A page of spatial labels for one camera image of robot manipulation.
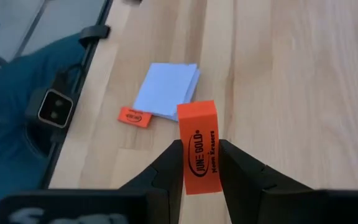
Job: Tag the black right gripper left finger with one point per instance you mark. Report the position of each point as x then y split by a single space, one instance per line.
154 202

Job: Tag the person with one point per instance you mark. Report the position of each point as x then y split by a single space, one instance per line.
8 149

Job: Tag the black camera with two lenses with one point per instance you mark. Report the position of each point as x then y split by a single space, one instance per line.
55 108

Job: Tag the blue sticky note pad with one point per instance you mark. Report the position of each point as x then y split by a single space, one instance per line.
166 88

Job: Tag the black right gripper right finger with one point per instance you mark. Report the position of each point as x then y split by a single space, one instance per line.
259 199

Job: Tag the black table edge clamp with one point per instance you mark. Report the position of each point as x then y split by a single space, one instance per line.
94 31

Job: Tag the orange eraser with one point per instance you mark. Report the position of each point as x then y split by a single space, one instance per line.
134 117
199 124

